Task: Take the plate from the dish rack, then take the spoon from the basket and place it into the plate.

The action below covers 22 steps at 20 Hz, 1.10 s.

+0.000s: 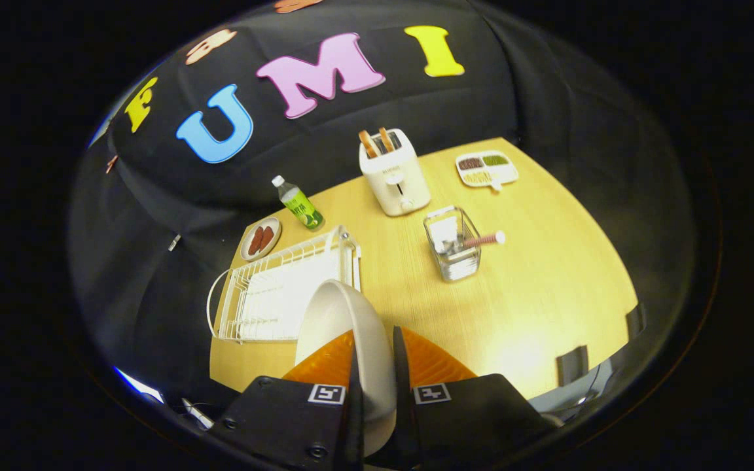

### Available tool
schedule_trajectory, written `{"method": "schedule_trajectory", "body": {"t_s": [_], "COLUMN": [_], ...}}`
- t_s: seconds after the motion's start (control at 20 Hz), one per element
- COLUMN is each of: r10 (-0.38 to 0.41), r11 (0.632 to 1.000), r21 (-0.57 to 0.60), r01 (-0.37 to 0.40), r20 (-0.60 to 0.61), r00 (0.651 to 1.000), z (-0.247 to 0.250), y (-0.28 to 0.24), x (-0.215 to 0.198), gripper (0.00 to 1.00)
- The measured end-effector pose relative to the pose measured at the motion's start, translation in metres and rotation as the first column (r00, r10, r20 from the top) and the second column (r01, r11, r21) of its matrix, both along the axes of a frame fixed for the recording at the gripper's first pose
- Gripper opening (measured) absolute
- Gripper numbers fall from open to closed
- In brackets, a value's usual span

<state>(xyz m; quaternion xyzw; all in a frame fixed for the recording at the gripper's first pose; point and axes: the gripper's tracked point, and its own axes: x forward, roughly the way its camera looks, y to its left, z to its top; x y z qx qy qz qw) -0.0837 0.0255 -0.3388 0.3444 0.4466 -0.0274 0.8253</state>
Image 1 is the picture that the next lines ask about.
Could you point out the white toaster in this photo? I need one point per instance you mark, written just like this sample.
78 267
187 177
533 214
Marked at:
396 186

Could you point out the brown toast slice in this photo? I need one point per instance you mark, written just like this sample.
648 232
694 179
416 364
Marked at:
368 144
387 139

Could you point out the black table clamp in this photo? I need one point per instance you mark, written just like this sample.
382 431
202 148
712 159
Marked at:
635 320
573 365

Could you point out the brown sausage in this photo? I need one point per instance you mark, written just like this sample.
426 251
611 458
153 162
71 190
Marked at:
266 238
255 241

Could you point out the pink cloth clip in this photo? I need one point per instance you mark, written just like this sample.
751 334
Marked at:
112 163

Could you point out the green tea bottle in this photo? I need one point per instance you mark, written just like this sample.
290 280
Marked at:
302 208

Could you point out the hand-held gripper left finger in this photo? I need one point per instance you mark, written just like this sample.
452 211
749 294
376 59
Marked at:
285 418

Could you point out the white divided dish with beans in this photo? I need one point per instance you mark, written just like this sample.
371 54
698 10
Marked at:
487 171

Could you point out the white cloth clip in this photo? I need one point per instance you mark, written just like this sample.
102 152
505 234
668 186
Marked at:
174 243

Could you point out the white round plate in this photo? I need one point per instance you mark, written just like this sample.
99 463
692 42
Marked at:
344 314

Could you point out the small plate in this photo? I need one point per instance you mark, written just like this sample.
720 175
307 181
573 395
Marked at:
272 229

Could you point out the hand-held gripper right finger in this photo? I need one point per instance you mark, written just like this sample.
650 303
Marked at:
406 405

